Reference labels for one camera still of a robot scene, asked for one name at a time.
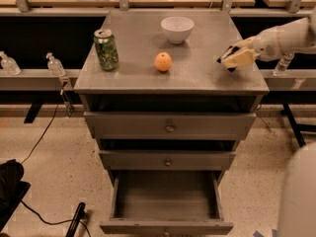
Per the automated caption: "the clear plastic water bottle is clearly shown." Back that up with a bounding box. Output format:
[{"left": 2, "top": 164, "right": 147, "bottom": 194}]
[{"left": 273, "top": 53, "right": 294, "bottom": 77}]

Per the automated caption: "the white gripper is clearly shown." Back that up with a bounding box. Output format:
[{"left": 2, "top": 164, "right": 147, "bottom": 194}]
[{"left": 231, "top": 28, "right": 284, "bottom": 67}]

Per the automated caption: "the black tube on floor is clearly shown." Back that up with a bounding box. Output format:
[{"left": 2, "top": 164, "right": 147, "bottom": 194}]
[{"left": 66, "top": 202, "right": 86, "bottom": 237}]

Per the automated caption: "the white bowl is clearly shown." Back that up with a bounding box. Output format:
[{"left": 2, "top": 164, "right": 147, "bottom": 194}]
[{"left": 161, "top": 17, "right": 195, "bottom": 43}]

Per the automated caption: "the clear pump bottle far left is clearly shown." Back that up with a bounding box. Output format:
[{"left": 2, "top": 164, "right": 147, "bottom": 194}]
[{"left": 0, "top": 51, "right": 21, "bottom": 75}]

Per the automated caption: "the black floor cable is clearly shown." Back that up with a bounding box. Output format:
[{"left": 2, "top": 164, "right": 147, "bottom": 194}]
[{"left": 20, "top": 82, "right": 93, "bottom": 237}]

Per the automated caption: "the grey metal drawer cabinet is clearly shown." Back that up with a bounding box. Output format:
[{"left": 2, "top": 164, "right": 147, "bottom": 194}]
[{"left": 73, "top": 9, "right": 271, "bottom": 183}]

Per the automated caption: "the black rxbar chocolate wrapper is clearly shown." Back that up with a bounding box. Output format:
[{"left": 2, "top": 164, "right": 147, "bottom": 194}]
[{"left": 217, "top": 45, "right": 240, "bottom": 72}]

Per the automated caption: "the green soda can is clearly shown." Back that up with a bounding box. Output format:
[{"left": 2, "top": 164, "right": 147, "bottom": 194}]
[{"left": 94, "top": 29, "right": 119, "bottom": 71}]

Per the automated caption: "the black equipment lower left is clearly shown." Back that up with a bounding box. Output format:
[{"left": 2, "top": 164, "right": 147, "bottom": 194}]
[{"left": 0, "top": 159, "right": 31, "bottom": 230}]

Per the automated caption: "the grey top drawer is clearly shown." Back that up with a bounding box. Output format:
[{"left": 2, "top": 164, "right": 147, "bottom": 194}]
[{"left": 84, "top": 112, "right": 256, "bottom": 140}]

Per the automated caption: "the grey metal rail shelf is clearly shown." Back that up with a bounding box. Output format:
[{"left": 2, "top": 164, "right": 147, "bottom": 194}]
[{"left": 0, "top": 68, "right": 82, "bottom": 93}]

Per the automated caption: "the clear pump sanitizer bottle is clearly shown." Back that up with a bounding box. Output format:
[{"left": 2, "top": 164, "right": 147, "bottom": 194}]
[{"left": 46, "top": 52, "right": 65, "bottom": 77}]

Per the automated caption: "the black table leg with caster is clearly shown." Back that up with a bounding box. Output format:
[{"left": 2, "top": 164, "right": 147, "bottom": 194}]
[{"left": 281, "top": 103, "right": 316, "bottom": 147}]

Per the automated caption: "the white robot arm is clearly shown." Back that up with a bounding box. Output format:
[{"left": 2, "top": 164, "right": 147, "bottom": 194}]
[{"left": 217, "top": 14, "right": 316, "bottom": 237}]

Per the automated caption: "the grey open bottom drawer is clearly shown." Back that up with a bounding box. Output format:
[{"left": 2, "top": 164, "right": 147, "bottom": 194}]
[{"left": 100, "top": 170, "right": 233, "bottom": 237}]

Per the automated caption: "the orange fruit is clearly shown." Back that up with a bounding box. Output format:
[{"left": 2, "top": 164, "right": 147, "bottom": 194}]
[{"left": 154, "top": 52, "right": 172, "bottom": 72}]

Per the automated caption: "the grey middle drawer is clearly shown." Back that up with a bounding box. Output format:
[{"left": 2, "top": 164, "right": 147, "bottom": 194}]
[{"left": 99, "top": 150, "right": 235, "bottom": 171}]

